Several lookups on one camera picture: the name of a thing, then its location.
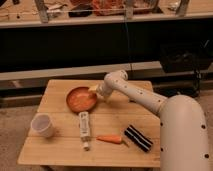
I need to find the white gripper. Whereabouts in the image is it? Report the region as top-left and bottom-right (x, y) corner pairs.
(88, 82), (112, 101)

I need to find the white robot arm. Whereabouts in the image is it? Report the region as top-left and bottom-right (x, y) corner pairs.
(89, 70), (211, 171)

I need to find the white toothpaste tube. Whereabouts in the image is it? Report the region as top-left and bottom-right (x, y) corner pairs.
(79, 111), (91, 151)

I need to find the wooden table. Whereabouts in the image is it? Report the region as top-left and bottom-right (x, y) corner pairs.
(18, 80), (160, 167)

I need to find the orange carrot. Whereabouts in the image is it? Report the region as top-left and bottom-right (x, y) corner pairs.
(96, 135), (128, 146)

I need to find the black white striped cloth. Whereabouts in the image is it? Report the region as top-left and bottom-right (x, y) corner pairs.
(124, 125), (153, 152)

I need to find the white plastic cup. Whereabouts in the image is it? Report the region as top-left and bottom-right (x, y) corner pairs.
(31, 114), (54, 138)

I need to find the orange object on shelf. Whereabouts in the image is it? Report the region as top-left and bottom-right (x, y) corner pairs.
(92, 0), (159, 16)

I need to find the hanging black cable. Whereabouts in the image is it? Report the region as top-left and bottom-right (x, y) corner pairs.
(123, 16), (134, 73)

